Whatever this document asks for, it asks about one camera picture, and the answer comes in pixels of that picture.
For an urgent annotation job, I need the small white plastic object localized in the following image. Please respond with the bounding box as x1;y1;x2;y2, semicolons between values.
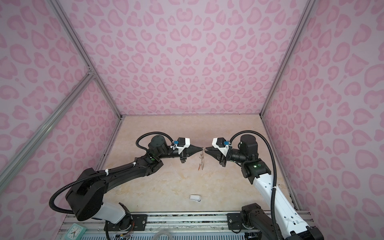
190;195;202;202

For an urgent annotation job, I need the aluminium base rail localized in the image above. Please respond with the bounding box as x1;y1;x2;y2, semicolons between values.
54;212;258;240

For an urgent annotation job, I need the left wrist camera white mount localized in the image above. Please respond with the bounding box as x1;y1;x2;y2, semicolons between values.
171;138;191;155

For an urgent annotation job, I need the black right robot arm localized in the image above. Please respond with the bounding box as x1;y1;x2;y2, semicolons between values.
205;130;324;240

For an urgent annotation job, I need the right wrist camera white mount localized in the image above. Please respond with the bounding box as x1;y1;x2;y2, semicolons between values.
212;138;232;157

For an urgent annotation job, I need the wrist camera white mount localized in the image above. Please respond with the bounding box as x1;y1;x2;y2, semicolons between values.
212;138;232;157
171;138;191;155

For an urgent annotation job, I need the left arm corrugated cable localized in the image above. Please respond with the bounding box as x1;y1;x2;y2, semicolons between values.
48;131;175;215

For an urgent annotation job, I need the teal alarm clock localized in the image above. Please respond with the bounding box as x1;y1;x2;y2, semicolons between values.
64;224;87;240

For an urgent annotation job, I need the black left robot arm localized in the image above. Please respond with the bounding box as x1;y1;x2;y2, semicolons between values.
66;132;203;231

